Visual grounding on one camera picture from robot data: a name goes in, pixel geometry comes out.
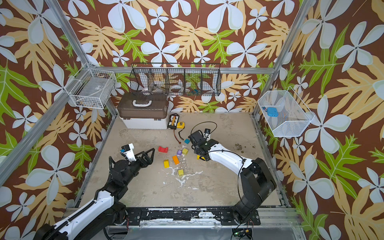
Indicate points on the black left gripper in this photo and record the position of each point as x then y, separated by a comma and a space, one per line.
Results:
148, 161

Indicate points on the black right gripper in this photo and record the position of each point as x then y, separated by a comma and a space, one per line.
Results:
198, 147

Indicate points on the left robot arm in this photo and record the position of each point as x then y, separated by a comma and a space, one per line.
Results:
105, 208

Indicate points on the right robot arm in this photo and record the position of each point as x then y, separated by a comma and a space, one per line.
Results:
256, 178

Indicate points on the red wooden arch block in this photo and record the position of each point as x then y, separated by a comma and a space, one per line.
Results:
163, 150

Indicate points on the yellow wooden block left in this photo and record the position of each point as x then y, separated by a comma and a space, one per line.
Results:
166, 164

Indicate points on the orange wooden block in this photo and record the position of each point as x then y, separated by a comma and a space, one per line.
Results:
176, 160

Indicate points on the yellow tape measure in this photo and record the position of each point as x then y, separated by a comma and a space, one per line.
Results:
180, 125

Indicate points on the black charging board yellow connectors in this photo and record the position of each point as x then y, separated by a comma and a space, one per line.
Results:
173, 121

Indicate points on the brown lid white toolbox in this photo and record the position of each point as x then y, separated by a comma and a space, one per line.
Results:
143, 111

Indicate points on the blue object in basket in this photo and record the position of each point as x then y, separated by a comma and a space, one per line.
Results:
272, 112

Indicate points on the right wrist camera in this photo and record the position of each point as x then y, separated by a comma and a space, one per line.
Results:
207, 134

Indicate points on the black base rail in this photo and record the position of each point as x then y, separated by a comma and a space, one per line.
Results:
222, 216

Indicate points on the black wire wall basket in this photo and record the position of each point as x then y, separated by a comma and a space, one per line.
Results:
175, 79

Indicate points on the aluminium corner frame post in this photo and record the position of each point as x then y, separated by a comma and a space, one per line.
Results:
292, 34

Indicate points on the white wire basket left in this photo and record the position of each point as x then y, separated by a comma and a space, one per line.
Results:
91, 87

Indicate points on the white wire basket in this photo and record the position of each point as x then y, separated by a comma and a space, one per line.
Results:
91, 87
294, 115

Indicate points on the white wire basket right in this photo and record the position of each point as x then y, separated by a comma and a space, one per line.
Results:
294, 115

